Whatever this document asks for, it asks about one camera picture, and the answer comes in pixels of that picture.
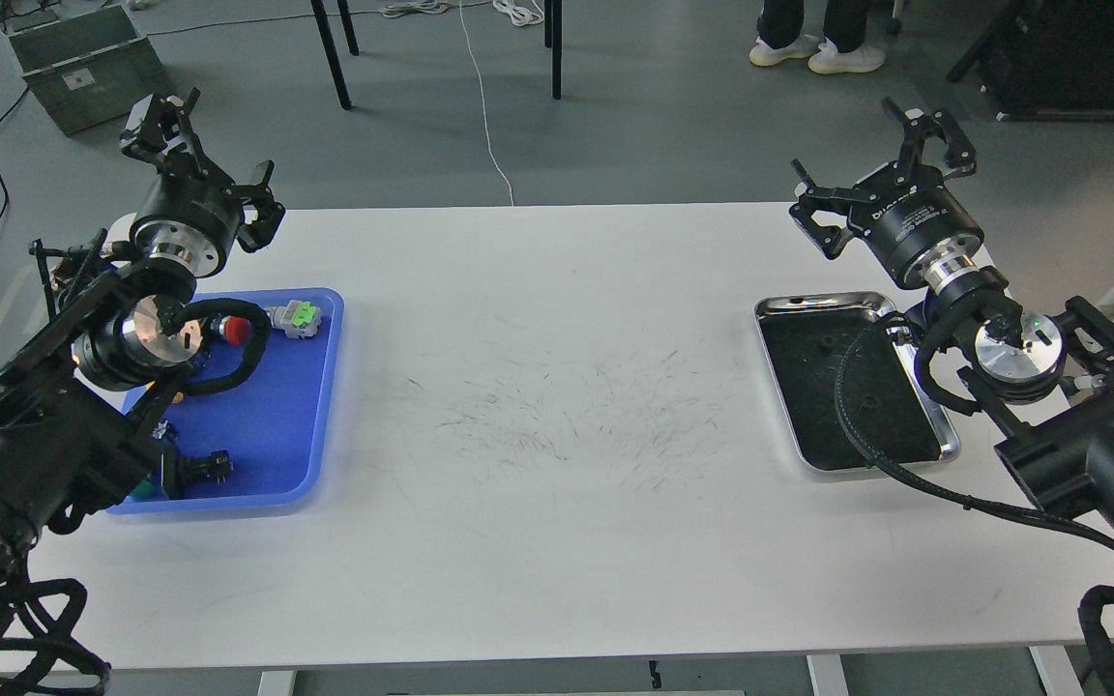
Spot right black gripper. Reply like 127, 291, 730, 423
789, 97, 985, 290

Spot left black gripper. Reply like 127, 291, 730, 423
120, 88, 286, 278

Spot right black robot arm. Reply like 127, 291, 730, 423
788, 98, 1114, 695

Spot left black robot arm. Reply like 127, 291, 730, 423
0, 91, 284, 695

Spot grey green connector part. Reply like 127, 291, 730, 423
264, 300, 323, 339

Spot person's white shoes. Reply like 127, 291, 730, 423
747, 1, 886, 75

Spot silver metal tray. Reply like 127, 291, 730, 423
754, 291, 962, 477

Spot black equipment cart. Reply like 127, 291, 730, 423
945, 1, 1114, 122

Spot blue plastic tray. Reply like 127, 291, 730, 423
109, 287, 344, 516

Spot black table leg pair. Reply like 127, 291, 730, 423
543, 0, 563, 101

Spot red push button switch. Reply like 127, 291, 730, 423
207, 314, 253, 347

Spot black switch block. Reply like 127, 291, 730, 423
160, 449, 234, 501

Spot white floor cable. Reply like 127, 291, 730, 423
381, 0, 546, 207

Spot green push button switch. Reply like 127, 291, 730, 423
128, 478, 162, 501

